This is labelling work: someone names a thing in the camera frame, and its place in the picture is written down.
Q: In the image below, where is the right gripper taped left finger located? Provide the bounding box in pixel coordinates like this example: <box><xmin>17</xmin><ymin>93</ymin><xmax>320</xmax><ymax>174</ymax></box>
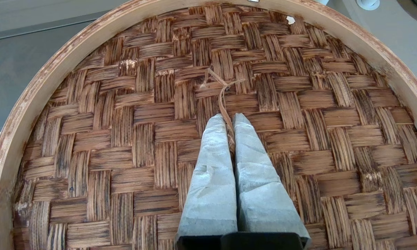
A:
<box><xmin>176</xmin><ymin>114</ymin><xmax>239</xmax><ymax>240</ymax></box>

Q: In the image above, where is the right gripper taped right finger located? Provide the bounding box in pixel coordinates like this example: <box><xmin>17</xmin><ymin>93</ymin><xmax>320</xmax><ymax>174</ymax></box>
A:
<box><xmin>232</xmin><ymin>113</ymin><xmax>312</xmax><ymax>249</ymax></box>

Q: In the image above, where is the dark woven bamboo lid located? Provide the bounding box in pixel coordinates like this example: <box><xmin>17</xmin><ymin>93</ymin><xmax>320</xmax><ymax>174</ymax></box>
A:
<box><xmin>0</xmin><ymin>0</ymin><xmax>417</xmax><ymax>250</ymax></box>

